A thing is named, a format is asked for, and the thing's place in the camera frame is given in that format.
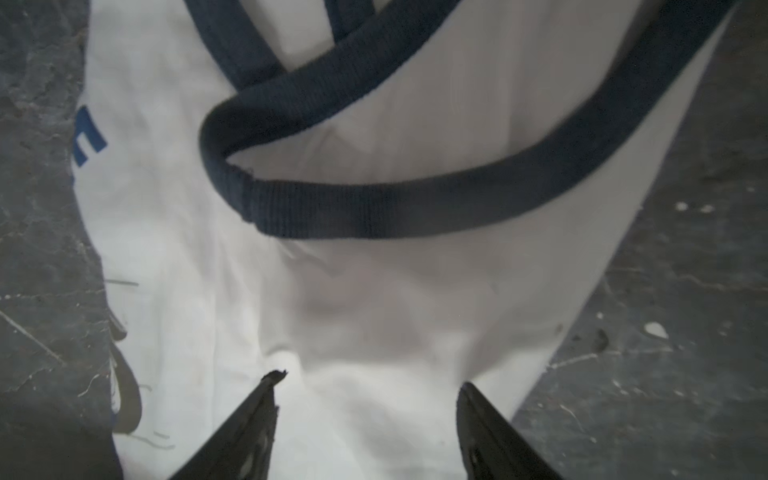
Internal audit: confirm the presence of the white tank top navy trim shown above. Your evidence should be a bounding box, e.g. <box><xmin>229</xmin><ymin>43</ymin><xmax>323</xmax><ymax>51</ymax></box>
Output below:
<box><xmin>72</xmin><ymin>1</ymin><xmax>736</xmax><ymax>479</ymax></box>

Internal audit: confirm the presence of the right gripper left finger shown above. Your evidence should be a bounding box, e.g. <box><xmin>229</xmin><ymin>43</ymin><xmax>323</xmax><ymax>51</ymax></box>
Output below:
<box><xmin>171</xmin><ymin>370</ymin><xmax>287</xmax><ymax>480</ymax></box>

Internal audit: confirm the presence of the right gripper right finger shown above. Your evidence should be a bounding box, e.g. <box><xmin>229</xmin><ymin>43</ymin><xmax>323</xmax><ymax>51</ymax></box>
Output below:
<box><xmin>456</xmin><ymin>382</ymin><xmax>562</xmax><ymax>480</ymax></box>

